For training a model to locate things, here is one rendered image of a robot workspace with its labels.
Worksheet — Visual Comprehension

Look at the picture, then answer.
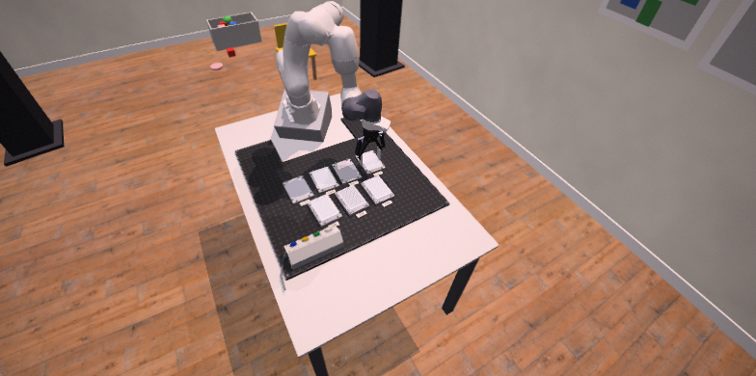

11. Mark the white operator panel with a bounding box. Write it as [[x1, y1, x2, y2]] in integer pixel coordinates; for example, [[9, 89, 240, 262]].
[[281, 225, 343, 290]]

